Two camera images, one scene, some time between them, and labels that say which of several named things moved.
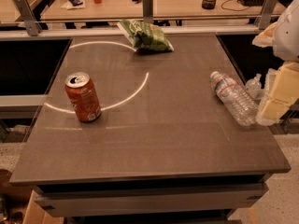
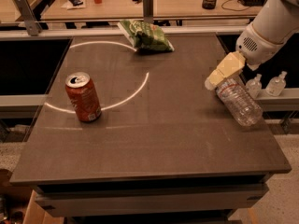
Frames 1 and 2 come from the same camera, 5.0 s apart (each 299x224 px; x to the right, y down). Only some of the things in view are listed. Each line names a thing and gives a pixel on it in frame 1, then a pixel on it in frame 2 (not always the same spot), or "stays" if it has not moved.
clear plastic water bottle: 237,104 stays
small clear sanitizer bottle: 253,87 stays
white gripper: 288,36 → 257,49
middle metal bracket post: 148,7 stays
